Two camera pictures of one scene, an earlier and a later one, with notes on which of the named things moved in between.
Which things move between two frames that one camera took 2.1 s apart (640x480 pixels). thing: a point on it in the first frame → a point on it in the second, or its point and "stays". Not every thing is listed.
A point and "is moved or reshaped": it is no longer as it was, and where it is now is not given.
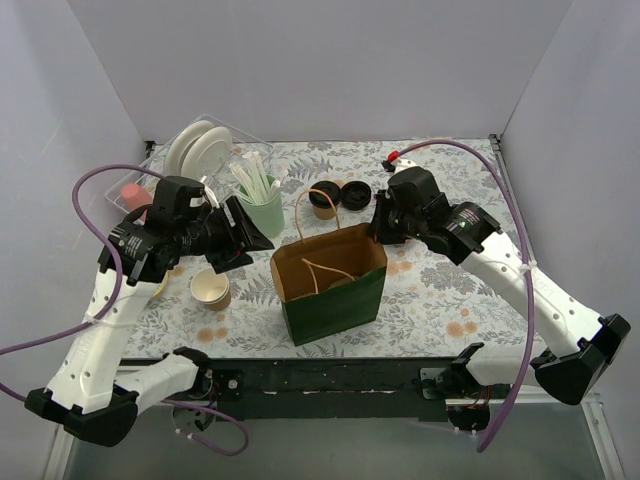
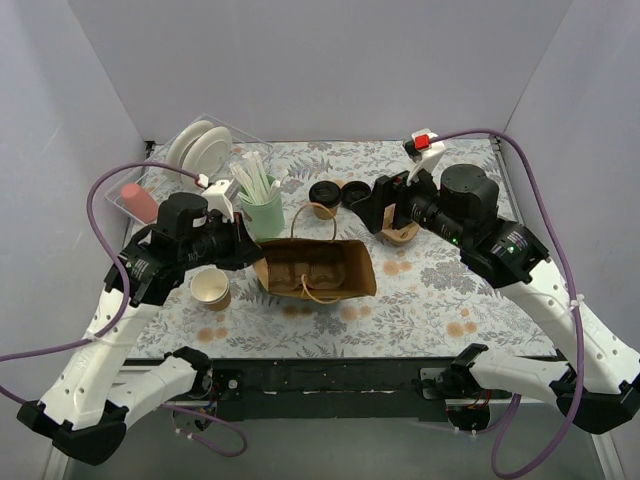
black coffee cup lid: x=329 y=188 stays
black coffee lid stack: x=355 y=195 stays
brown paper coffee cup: x=324 y=214 stays
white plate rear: x=181 y=144 stays
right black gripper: x=382 y=218 → x=390 y=198
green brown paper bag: x=329 y=285 is moved or reshaped
